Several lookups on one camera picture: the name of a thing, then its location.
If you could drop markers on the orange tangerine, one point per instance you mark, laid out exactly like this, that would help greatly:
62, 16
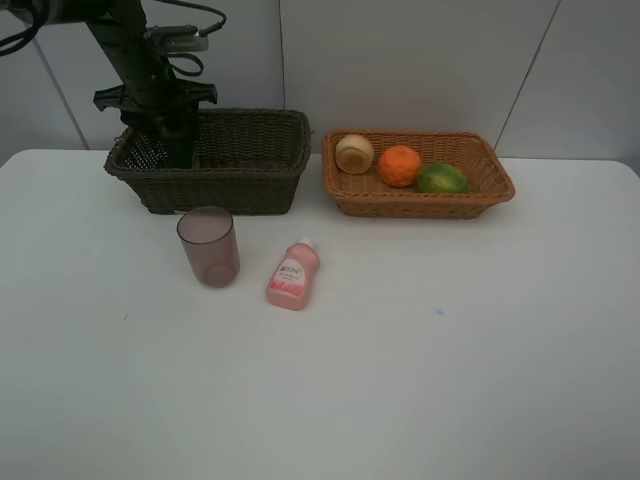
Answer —
398, 166

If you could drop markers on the tan wicker basket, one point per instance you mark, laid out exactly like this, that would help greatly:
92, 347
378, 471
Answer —
366, 195

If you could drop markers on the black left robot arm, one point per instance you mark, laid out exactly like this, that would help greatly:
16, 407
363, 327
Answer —
156, 65

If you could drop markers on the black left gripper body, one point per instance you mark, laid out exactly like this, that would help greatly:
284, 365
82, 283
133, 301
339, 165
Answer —
183, 94

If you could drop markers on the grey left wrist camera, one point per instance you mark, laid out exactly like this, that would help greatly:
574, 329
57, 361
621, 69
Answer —
177, 39

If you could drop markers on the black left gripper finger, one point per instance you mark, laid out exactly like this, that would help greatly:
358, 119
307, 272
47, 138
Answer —
149, 126
183, 120

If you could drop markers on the translucent mauve plastic cup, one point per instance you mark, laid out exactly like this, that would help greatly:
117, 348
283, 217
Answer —
208, 238

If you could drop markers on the pink lotion bottle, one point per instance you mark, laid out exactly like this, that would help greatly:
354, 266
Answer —
291, 283

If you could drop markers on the dark green pump bottle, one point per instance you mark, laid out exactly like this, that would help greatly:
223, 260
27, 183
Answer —
180, 149

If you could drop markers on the round bread bun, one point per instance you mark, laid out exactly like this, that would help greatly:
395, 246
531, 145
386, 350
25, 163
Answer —
354, 154

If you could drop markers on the dark brown wicker basket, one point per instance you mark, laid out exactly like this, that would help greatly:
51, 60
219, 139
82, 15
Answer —
249, 162

